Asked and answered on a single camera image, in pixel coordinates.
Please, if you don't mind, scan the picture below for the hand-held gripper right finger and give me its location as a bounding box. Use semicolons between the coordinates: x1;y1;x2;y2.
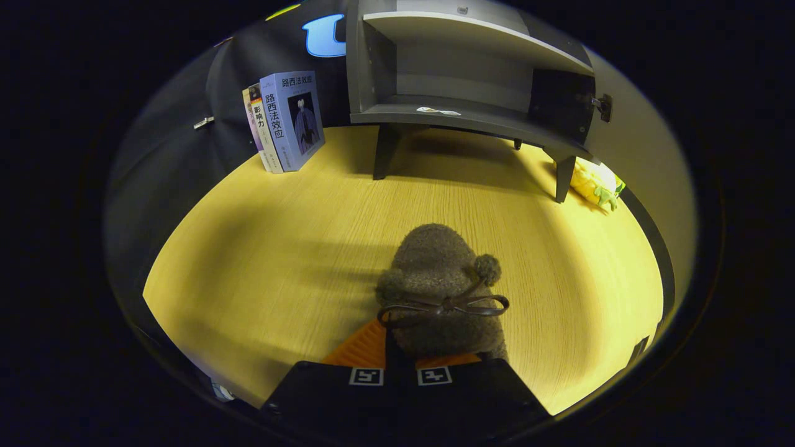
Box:
401;353;552;440

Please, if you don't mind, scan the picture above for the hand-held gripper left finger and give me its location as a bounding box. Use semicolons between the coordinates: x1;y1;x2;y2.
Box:
261;320;401;439

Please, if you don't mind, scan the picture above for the brown fuzzy shoe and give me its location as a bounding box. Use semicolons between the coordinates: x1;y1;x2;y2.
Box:
376;223;511;364

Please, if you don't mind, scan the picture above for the grey shoe cabinet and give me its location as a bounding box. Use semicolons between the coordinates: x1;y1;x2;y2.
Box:
345;0;616;204

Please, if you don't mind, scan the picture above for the yellow plush toy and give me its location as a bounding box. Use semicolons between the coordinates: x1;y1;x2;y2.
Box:
570;158;627;213

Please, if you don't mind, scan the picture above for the white spine book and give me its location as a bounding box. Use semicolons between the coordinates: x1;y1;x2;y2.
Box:
248;83;284;174

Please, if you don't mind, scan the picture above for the blue cover book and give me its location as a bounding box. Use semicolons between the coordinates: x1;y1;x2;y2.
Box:
260;70;325;173

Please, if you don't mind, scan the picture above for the yellow spine book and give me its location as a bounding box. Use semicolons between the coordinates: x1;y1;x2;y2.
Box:
242;87;268;171

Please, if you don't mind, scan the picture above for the black backdrop cloth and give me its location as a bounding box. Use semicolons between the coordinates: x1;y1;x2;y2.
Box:
104;0;373;323

